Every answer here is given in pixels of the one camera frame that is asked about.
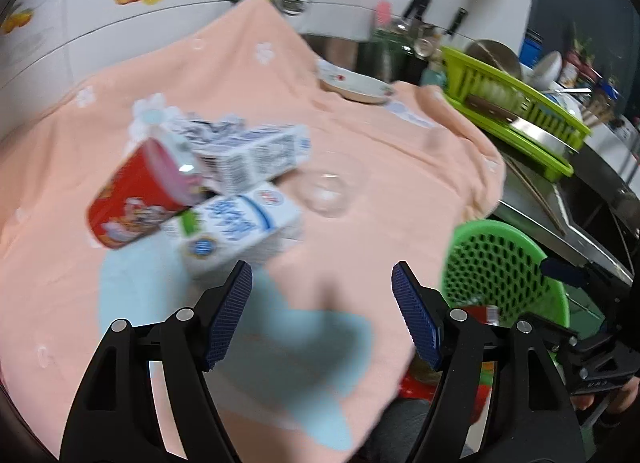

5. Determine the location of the blue white milk carton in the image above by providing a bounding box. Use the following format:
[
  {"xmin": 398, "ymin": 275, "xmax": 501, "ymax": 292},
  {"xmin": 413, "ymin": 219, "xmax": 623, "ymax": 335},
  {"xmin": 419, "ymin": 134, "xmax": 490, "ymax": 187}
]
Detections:
[{"xmin": 163, "ymin": 183, "xmax": 303, "ymax": 282}]

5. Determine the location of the red paper cup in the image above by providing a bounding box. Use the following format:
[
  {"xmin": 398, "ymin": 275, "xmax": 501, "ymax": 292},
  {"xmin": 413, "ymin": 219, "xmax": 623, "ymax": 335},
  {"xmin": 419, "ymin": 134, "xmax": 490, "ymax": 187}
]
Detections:
[{"xmin": 87, "ymin": 138, "xmax": 203, "ymax": 249}]

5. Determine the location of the clear plastic cup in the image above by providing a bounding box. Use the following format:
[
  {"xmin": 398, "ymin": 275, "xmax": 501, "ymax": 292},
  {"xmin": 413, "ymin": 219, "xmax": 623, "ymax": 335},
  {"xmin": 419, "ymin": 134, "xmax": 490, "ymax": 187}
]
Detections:
[{"xmin": 295, "ymin": 150, "xmax": 369, "ymax": 218}]

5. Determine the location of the green plastic trash basket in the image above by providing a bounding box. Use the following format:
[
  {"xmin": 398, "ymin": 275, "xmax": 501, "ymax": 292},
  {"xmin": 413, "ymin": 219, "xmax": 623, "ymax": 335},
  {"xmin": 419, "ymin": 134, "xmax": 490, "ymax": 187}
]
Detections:
[{"xmin": 440, "ymin": 220, "xmax": 570, "ymax": 327}]

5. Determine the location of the person's right hand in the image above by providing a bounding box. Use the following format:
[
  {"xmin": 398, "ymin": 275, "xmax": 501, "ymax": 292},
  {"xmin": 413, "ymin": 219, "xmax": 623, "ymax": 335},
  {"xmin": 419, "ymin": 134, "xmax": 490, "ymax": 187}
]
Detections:
[{"xmin": 570, "ymin": 376, "xmax": 639, "ymax": 413}]

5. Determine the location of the wooden chopstick left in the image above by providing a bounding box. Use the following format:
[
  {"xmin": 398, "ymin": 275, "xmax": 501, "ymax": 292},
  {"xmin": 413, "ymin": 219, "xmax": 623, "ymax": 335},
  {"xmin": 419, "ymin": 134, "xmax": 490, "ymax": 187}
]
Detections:
[{"xmin": 504, "ymin": 157, "xmax": 566, "ymax": 237}]

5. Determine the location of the peach flower towel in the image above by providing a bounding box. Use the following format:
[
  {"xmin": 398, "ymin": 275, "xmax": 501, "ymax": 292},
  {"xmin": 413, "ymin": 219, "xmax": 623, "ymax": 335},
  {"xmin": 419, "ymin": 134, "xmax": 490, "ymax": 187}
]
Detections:
[{"xmin": 1, "ymin": 0, "xmax": 506, "ymax": 462}]

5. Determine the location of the green plastic dish rack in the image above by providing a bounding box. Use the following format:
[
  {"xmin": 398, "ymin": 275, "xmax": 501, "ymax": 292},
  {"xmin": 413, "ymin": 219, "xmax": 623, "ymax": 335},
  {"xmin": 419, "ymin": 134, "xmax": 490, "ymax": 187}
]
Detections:
[{"xmin": 442, "ymin": 46, "xmax": 590, "ymax": 182}]

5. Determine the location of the steel pot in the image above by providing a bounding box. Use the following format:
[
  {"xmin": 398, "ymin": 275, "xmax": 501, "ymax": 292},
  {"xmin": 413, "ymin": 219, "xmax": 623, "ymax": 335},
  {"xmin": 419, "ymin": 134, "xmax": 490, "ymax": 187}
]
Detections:
[{"xmin": 464, "ymin": 40, "xmax": 522, "ymax": 80}]

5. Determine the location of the white ceramic dish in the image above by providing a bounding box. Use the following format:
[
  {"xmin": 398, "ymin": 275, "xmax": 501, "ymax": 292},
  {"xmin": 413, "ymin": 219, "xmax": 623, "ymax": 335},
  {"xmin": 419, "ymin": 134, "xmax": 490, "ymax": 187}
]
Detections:
[{"xmin": 316, "ymin": 58, "xmax": 395, "ymax": 105}]

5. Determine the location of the glass utensil jar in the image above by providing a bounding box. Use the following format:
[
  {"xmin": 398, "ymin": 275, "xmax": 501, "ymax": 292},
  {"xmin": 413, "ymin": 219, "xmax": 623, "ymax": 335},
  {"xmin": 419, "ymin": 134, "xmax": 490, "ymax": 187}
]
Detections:
[{"xmin": 356, "ymin": 1, "xmax": 412, "ymax": 84}]

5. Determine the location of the cleaver with wooden handle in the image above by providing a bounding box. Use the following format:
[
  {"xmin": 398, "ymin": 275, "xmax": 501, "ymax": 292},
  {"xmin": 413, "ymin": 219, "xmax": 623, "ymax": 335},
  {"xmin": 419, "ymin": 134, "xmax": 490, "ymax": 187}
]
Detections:
[{"xmin": 464, "ymin": 95, "xmax": 576, "ymax": 158}]

